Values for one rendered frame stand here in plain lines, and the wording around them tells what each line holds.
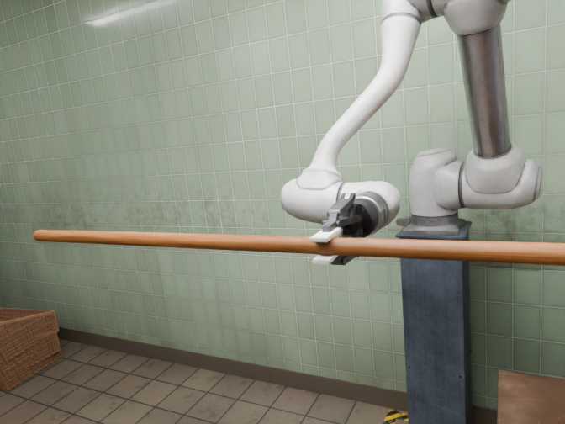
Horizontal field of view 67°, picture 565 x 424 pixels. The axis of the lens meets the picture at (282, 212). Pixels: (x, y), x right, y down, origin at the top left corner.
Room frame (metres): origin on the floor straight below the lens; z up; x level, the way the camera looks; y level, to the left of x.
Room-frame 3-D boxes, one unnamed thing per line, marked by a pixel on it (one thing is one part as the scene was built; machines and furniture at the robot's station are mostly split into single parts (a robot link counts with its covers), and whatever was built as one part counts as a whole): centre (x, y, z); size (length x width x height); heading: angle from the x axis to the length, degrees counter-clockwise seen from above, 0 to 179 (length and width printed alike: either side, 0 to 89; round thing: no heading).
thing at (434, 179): (1.44, -0.53, 1.17); 0.18 x 0.16 x 0.22; 53
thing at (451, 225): (1.46, -0.51, 1.03); 0.22 x 0.18 x 0.06; 60
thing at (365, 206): (0.84, -0.14, 1.20); 0.09 x 0.07 x 0.08; 152
